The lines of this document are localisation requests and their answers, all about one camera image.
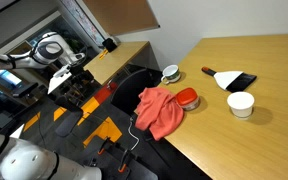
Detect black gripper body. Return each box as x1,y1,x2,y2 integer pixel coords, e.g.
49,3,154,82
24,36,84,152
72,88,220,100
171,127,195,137
69,63,96,86

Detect peach sweatshirt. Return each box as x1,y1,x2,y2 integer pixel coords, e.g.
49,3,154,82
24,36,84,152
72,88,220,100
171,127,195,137
134,87,186,142

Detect black chair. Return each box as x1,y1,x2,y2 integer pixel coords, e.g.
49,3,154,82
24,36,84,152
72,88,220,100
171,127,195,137
109,68,165,141

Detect yellow desk item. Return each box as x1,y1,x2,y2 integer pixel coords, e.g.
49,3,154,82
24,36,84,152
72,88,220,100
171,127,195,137
98,48,109,61

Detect green potted plant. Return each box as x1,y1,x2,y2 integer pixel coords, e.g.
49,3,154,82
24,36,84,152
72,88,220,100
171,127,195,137
65,36,86,55

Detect wooden side desk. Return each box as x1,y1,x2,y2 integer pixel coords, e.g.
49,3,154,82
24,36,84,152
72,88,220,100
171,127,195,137
83,40,151,86

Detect black desk device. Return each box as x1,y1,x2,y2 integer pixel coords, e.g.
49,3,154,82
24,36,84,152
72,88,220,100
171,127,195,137
101,37,119,53

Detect black flat device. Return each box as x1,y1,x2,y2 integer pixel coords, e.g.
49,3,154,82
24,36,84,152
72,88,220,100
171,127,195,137
11,82,39,99

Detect brown cork board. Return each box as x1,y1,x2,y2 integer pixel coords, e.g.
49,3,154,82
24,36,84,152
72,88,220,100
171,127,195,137
81,0,161,37

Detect white and green mug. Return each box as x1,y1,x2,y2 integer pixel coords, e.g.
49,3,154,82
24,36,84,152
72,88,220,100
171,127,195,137
160,64,182,85

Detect red round lid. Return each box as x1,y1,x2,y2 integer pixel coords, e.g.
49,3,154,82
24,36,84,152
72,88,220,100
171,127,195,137
175,87,201,112

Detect white cup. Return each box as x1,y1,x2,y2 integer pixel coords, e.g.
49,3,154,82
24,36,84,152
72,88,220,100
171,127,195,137
226,91,256,119

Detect printed wall poster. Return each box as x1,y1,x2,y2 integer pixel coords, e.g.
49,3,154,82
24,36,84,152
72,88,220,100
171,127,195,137
59,0,107,48

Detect orange handled black clamp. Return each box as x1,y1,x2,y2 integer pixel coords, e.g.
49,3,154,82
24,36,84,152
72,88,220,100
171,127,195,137
117,148,133,174
97,137,112,156

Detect white cable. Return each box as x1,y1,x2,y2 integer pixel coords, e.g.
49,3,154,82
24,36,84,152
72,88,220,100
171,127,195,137
127,116,141,152

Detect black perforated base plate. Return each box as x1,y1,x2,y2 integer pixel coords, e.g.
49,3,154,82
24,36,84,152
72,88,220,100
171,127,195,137
80,136,158,180

